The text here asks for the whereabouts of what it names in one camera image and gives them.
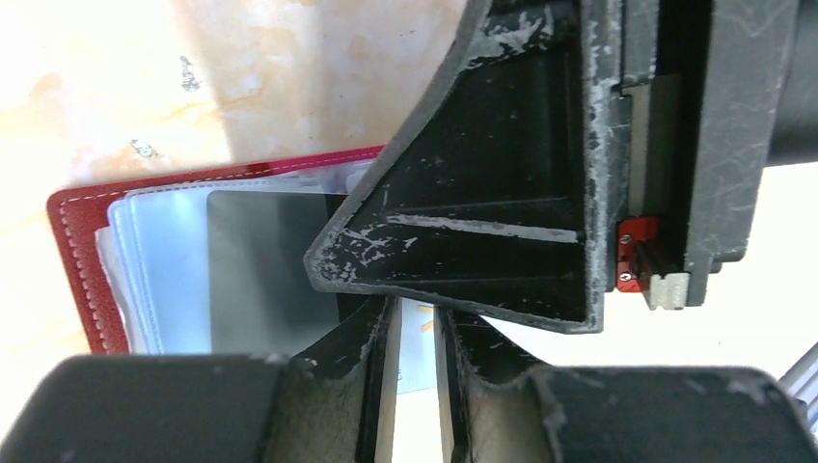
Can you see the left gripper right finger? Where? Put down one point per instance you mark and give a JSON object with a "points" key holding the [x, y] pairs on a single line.
{"points": [[499, 403]]}

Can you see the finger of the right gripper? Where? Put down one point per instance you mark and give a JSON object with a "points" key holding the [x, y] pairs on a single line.
{"points": [[492, 197]]}

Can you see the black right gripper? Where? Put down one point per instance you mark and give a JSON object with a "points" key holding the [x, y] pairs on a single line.
{"points": [[719, 91]]}

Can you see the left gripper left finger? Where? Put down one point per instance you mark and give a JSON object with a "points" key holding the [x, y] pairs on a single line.
{"points": [[333, 402]]}

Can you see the silver VIP card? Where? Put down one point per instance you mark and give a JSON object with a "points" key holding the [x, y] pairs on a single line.
{"points": [[416, 369]]}

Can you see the dark grey card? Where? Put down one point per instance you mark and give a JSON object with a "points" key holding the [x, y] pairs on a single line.
{"points": [[261, 300]]}

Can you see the red leather card holder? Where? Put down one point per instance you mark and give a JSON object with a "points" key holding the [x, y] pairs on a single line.
{"points": [[135, 251]]}

